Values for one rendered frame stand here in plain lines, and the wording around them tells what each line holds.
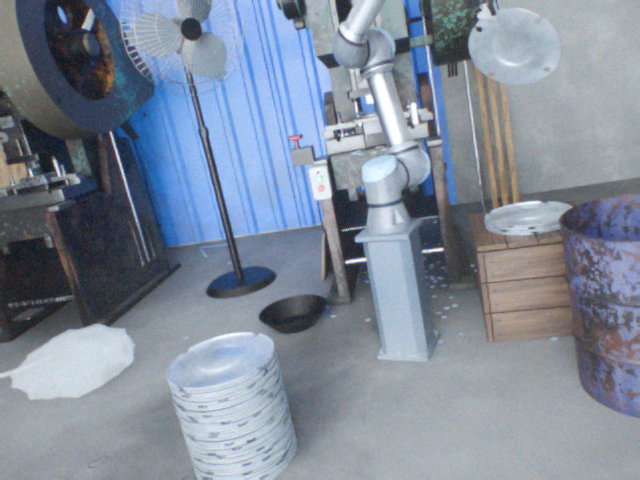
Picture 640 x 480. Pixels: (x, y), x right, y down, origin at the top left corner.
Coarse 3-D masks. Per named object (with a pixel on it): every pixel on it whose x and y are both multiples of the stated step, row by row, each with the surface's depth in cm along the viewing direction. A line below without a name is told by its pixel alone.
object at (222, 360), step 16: (224, 336) 162; (240, 336) 160; (256, 336) 158; (208, 352) 154; (224, 352) 151; (240, 352) 149; (256, 352) 148; (272, 352) 145; (176, 368) 148; (192, 368) 147; (208, 368) 143; (224, 368) 142; (240, 368) 141; (256, 368) 138; (176, 384) 140; (192, 384) 138; (208, 384) 136; (224, 384) 135
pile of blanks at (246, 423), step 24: (240, 384) 136; (264, 384) 141; (192, 408) 138; (216, 408) 136; (240, 408) 137; (264, 408) 141; (288, 408) 153; (192, 432) 141; (216, 432) 139; (240, 432) 139; (264, 432) 142; (288, 432) 150; (192, 456) 147; (216, 456) 141; (240, 456) 140; (264, 456) 143; (288, 456) 149
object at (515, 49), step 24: (480, 24) 175; (504, 24) 171; (528, 24) 168; (552, 24) 165; (480, 48) 182; (504, 48) 179; (528, 48) 175; (552, 48) 171; (504, 72) 186; (528, 72) 182
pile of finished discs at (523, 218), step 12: (516, 204) 207; (528, 204) 205; (540, 204) 203; (552, 204) 199; (564, 204) 196; (492, 216) 199; (504, 216) 197; (516, 216) 192; (528, 216) 189; (540, 216) 188; (552, 216) 186; (492, 228) 190; (504, 228) 185; (516, 228) 183; (528, 228) 184; (540, 228) 181; (552, 228) 181
